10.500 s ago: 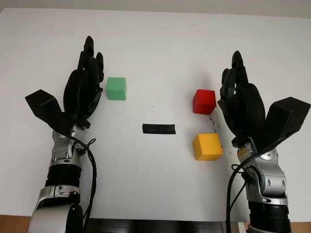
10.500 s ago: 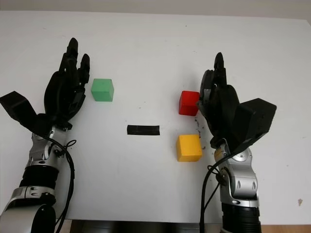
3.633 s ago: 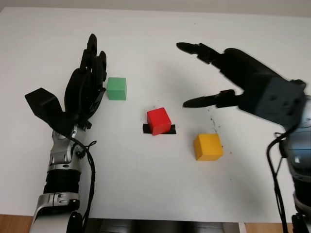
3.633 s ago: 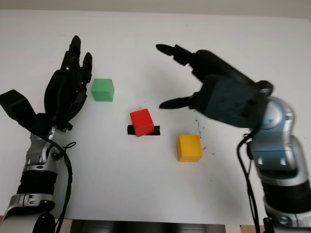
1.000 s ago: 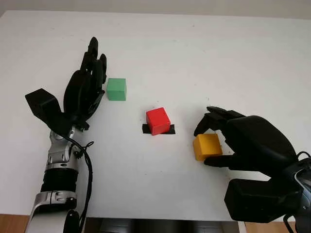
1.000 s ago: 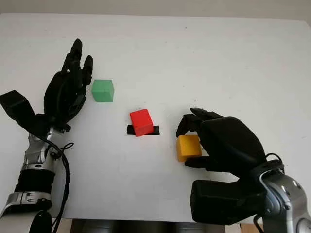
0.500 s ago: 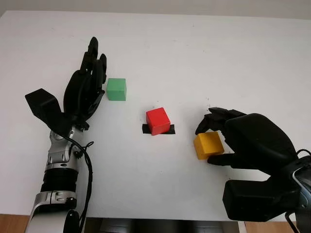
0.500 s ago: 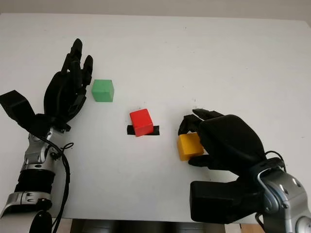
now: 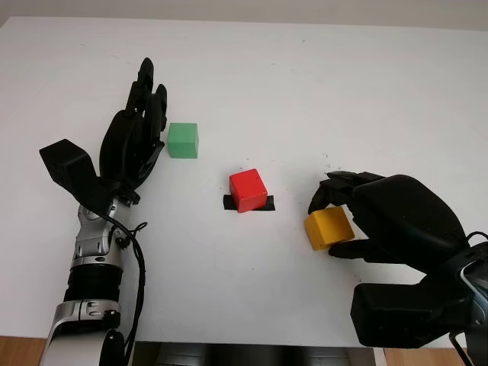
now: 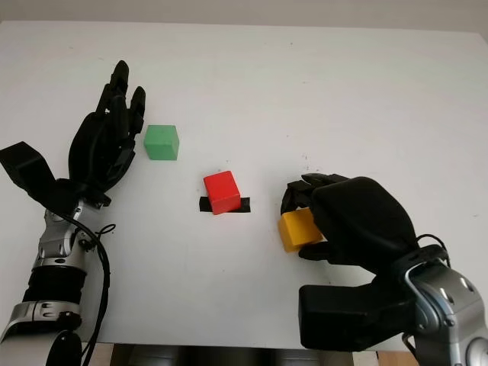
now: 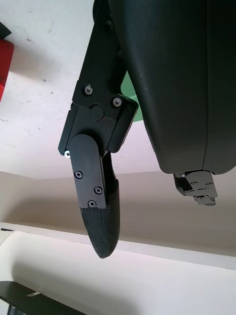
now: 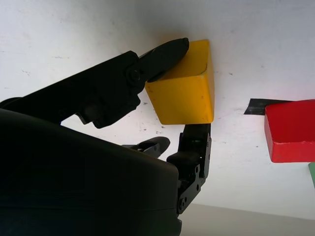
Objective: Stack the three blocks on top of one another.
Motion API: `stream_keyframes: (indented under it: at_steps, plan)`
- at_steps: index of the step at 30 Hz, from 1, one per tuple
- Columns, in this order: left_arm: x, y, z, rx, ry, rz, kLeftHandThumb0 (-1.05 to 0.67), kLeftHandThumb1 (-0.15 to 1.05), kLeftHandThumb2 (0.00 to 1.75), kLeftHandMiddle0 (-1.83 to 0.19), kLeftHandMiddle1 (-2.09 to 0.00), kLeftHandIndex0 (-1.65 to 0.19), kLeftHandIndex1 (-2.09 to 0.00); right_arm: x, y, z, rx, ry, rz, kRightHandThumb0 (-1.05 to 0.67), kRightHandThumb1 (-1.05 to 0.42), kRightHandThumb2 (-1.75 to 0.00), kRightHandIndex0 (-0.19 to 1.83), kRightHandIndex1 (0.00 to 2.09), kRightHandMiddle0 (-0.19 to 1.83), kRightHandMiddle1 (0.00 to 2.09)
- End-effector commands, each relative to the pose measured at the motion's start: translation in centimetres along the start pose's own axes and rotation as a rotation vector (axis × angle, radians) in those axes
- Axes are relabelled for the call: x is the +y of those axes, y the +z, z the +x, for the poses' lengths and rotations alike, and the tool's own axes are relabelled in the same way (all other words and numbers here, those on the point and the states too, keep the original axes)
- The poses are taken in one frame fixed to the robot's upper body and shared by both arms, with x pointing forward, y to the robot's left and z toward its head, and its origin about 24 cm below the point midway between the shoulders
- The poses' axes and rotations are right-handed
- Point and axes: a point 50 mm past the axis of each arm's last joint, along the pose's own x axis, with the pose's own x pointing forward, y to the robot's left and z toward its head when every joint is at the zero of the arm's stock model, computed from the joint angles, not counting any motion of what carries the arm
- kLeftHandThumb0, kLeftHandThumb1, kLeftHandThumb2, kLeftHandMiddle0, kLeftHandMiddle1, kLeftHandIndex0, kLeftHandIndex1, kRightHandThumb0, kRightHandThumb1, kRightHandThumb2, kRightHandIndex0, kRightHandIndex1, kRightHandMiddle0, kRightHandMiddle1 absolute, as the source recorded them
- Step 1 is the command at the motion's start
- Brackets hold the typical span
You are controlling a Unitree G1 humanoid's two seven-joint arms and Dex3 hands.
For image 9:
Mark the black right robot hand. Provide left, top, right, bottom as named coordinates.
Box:
left=307, top=170, right=468, bottom=275

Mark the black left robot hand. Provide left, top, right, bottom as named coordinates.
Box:
left=98, top=56, right=169, bottom=207

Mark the green cube block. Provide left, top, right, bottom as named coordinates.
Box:
left=167, top=122, right=200, bottom=159

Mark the yellow cube block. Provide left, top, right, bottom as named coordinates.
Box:
left=303, top=206, right=355, bottom=252

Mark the red cube block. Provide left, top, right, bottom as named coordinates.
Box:
left=228, top=169, right=268, bottom=214

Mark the black tape strip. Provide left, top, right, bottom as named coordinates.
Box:
left=222, top=194, right=275, bottom=212

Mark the dark robot torso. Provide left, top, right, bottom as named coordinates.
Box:
left=133, top=342, right=377, bottom=366

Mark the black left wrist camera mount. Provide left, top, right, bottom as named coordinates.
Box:
left=38, top=139, right=115, bottom=214

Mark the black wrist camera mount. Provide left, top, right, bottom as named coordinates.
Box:
left=350, top=251, right=488, bottom=348
left=38, top=139, right=115, bottom=214

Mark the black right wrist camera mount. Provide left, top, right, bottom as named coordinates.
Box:
left=350, top=251, right=488, bottom=348

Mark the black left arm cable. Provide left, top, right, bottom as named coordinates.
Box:
left=102, top=215, right=149, bottom=366

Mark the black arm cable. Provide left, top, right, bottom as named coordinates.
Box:
left=448, top=231, right=488, bottom=366
left=102, top=215, right=149, bottom=366

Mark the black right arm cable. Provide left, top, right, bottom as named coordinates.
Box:
left=448, top=231, right=488, bottom=366

